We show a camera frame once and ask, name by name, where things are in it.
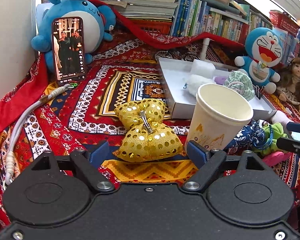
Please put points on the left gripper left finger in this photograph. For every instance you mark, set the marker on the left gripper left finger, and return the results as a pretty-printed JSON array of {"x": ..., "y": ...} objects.
[{"x": 86, "y": 164}]

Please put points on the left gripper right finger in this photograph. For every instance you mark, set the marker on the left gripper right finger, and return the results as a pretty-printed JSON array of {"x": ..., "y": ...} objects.
[{"x": 208, "y": 163}]

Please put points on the green and pink bow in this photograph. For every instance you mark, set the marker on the green and pink bow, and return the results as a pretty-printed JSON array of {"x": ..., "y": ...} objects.
[{"x": 267, "y": 148}]

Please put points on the white pink towel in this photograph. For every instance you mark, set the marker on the white pink towel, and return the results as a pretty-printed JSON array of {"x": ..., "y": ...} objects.
[{"x": 280, "y": 117}]

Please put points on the blue patterned scrunchie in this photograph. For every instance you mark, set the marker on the blue patterned scrunchie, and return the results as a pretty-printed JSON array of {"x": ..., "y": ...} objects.
[{"x": 250, "y": 135}]

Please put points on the gold sequin bow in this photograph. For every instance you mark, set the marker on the gold sequin bow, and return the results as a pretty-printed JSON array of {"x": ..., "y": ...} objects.
[{"x": 147, "y": 137}]

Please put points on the purple fluffy plush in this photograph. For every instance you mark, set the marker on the purple fluffy plush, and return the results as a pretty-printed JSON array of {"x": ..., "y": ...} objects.
[{"x": 220, "y": 79}]

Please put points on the white fluffy plush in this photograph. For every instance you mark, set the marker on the white fluffy plush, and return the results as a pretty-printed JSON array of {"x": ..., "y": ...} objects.
[{"x": 194, "y": 81}]

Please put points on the green checked scrunchie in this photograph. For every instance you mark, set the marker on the green checked scrunchie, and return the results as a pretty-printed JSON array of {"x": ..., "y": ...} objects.
[{"x": 241, "y": 83}]

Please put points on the white foam block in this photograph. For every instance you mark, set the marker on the white foam block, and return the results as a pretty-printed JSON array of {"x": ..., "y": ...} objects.
[{"x": 202, "y": 68}]

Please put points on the white paper cup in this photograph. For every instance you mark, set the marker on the white paper cup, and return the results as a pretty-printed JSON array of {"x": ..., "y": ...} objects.
[{"x": 219, "y": 114}]

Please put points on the brown haired doll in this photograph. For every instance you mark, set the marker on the brown haired doll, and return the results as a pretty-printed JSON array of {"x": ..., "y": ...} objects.
[{"x": 288, "y": 87}]

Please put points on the black binder clip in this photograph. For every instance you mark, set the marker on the black binder clip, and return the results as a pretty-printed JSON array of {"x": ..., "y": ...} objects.
[{"x": 258, "y": 91}]

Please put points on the miniature bicycle model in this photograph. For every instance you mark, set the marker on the miniature bicycle model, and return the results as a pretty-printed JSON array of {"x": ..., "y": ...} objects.
[{"x": 175, "y": 55}]

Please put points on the Doraemon plush toy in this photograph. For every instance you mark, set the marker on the Doraemon plush toy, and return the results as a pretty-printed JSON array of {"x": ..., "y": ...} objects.
[{"x": 264, "y": 51}]

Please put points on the white pvc pipe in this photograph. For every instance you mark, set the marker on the white pvc pipe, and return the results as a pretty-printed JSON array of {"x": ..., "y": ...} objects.
[{"x": 205, "y": 46}]

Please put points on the red plastic basket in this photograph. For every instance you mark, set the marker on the red plastic basket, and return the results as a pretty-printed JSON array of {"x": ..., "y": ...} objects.
[{"x": 284, "y": 22}]

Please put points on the smartphone with lit screen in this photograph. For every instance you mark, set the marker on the smartphone with lit screen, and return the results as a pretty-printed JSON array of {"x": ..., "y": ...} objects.
[{"x": 68, "y": 50}]

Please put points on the row of upright books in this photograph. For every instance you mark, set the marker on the row of upright books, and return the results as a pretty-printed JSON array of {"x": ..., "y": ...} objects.
[{"x": 232, "y": 20}]

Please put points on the blue round plush toy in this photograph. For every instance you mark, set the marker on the blue round plush toy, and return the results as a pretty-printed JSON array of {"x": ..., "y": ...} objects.
[{"x": 98, "y": 21}]

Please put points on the stack of books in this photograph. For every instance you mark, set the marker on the stack of books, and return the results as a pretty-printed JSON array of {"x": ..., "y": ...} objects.
[{"x": 155, "y": 10}]

